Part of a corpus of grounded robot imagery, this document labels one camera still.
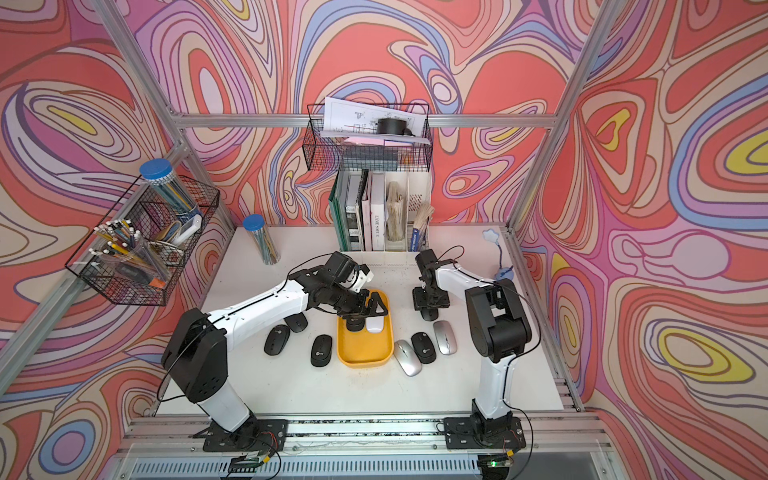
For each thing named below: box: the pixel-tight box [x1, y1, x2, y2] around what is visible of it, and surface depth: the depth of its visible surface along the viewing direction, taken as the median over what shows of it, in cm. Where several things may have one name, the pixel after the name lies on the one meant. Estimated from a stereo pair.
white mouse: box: [365, 316, 384, 334], surface depth 93 cm
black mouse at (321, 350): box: [310, 334, 333, 367], surface depth 88 cm
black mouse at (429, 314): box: [420, 307, 439, 321], surface depth 95 cm
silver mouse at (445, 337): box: [433, 320, 458, 356], surface depth 90 cm
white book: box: [370, 173, 385, 251], surface depth 98 cm
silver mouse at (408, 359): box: [394, 340, 422, 377], surface depth 87 cm
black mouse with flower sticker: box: [411, 332, 437, 364], surface depth 88 cm
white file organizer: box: [340, 170, 433, 267], surface depth 103 cm
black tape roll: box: [377, 117, 416, 137], surface depth 84 cm
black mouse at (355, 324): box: [346, 317, 365, 332], surface depth 93 cm
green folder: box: [329, 171, 349, 252], surface depth 93 cm
